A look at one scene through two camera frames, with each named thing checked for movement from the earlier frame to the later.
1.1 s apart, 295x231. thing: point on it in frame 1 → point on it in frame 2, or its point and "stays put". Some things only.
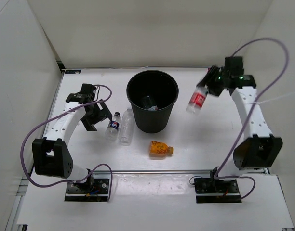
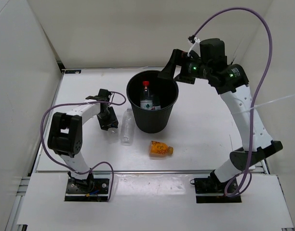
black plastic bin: x=152 y=94 stays put
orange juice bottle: x=160 y=149 stays put
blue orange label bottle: x=148 y=103 → x=156 y=103
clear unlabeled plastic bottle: x=127 y=131 stays put
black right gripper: x=213 y=71 → x=179 y=58
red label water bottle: x=197 y=99 → x=146 y=103
